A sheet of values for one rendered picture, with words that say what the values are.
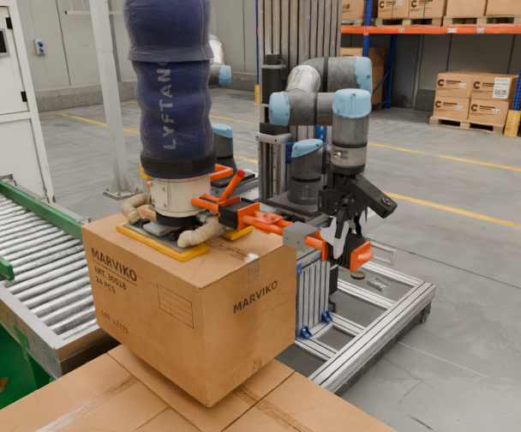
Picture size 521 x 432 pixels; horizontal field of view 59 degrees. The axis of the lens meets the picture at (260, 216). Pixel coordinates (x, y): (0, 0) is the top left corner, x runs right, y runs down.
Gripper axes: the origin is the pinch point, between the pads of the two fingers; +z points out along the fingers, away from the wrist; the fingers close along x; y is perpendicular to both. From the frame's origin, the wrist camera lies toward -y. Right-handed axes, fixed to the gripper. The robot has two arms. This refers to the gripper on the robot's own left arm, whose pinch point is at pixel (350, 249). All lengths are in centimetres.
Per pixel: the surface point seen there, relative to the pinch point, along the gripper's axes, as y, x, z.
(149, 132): 59, 11, -20
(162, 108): 55, 9, -27
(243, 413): 30, 6, 67
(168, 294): 44, 21, 21
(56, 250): 190, -10, 69
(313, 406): 15, -10, 66
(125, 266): 65, 21, 19
